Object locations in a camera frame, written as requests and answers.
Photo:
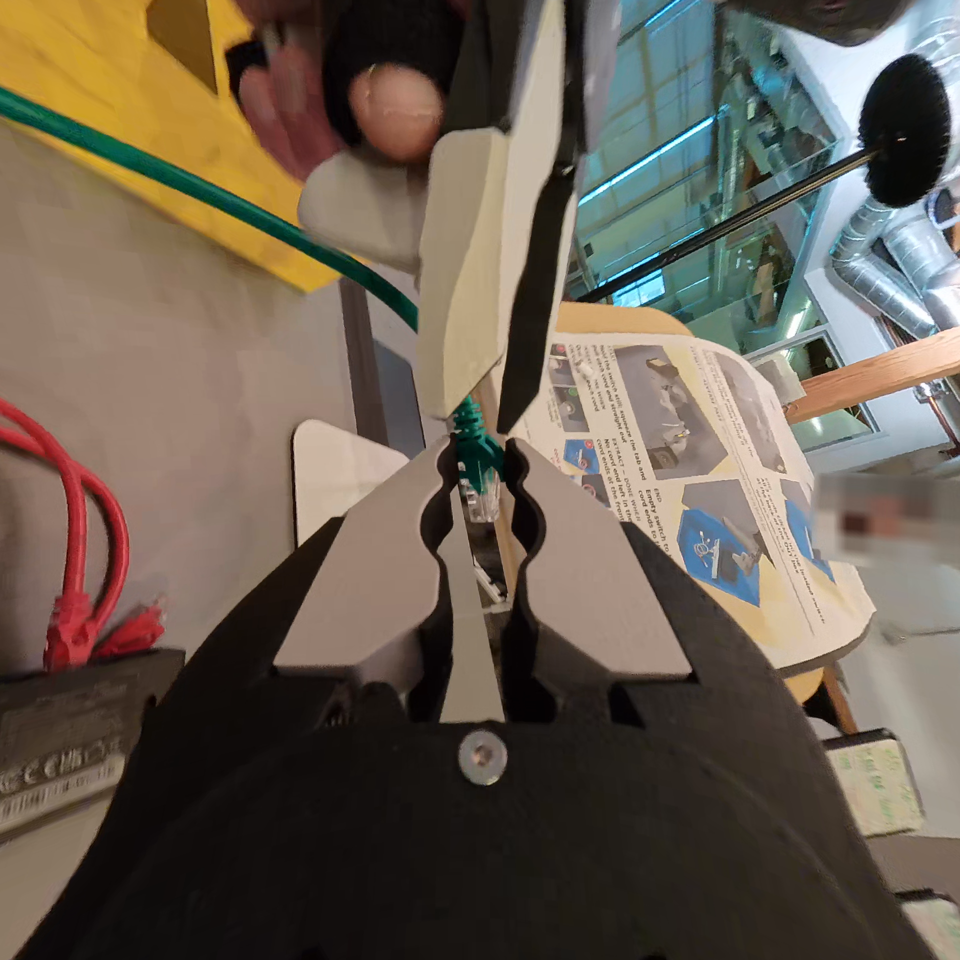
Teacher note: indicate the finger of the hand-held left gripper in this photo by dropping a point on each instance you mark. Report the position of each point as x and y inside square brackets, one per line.
[540, 247]
[465, 262]

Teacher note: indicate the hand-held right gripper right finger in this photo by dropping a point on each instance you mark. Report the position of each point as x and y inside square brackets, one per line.
[600, 592]

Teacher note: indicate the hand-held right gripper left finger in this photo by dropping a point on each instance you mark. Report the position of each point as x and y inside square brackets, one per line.
[360, 585]

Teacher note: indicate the black network switch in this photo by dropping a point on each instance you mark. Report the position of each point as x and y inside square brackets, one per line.
[60, 720]

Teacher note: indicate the person's left hand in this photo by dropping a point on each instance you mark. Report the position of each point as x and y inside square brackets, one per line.
[394, 105]

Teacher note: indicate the wooden display board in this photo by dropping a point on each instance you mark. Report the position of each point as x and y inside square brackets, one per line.
[630, 319]

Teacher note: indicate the printed instruction sheet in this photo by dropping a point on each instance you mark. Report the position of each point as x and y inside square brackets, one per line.
[675, 450]

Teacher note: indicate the yellow box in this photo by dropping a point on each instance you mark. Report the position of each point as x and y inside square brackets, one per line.
[97, 97]

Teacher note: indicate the black pole stand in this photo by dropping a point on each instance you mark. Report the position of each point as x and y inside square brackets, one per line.
[904, 127]

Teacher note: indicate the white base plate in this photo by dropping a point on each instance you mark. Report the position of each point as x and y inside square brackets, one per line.
[337, 472]

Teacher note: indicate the silver ventilation duct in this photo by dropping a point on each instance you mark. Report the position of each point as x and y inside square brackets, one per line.
[900, 255]

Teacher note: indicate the wooden post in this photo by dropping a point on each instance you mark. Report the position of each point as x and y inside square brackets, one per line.
[885, 371]

